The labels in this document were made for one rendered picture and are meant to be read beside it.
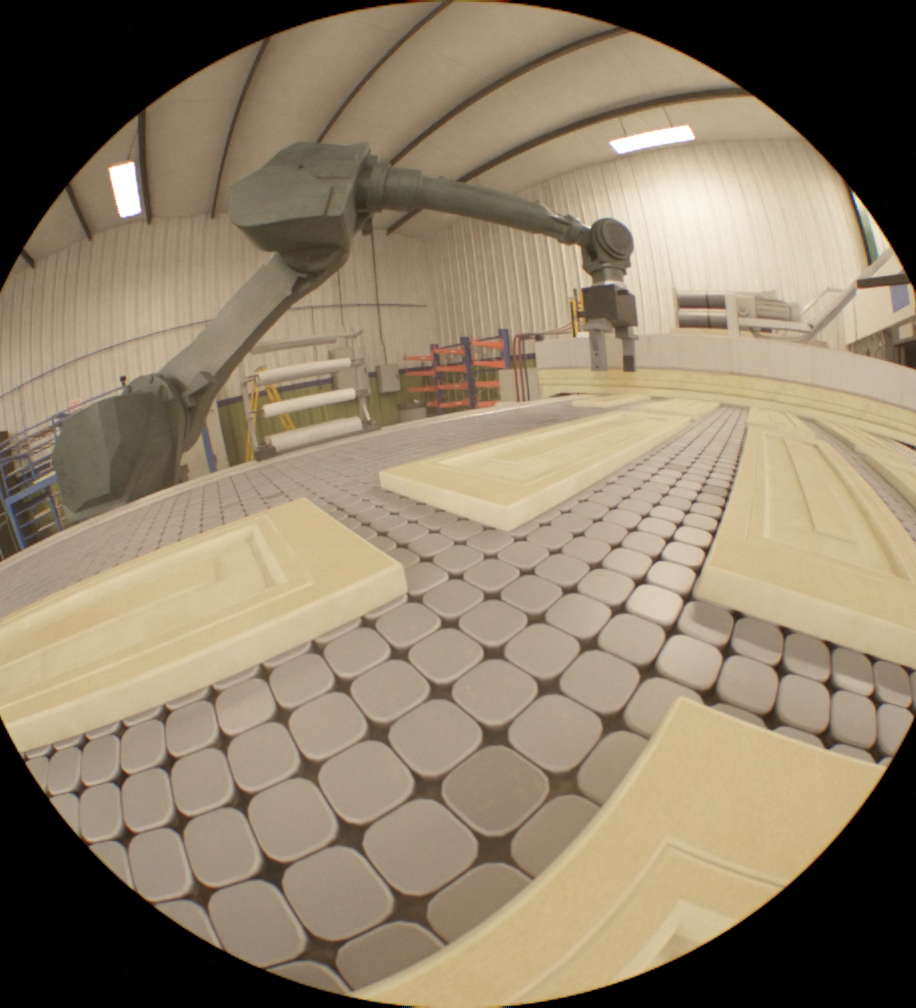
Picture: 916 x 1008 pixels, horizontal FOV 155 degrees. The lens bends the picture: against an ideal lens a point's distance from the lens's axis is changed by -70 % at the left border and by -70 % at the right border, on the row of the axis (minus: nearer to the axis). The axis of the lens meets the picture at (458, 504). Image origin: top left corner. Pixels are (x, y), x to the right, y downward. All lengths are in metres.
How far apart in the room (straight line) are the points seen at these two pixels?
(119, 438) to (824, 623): 1.27
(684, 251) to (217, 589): 6.54
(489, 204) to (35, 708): 1.33
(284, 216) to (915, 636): 1.15
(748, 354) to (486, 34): 4.91
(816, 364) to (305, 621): 1.83
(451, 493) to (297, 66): 5.88
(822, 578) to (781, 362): 1.59
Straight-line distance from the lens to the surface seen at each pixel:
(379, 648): 0.16
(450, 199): 1.22
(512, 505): 0.24
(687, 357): 1.80
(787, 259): 6.44
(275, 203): 1.06
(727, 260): 6.38
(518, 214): 1.26
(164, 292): 8.31
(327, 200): 1.02
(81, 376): 8.37
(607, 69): 6.06
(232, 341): 1.34
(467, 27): 5.52
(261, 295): 1.34
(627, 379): 1.89
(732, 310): 2.61
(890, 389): 1.91
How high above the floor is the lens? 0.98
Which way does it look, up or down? 21 degrees down
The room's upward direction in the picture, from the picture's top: 6 degrees counter-clockwise
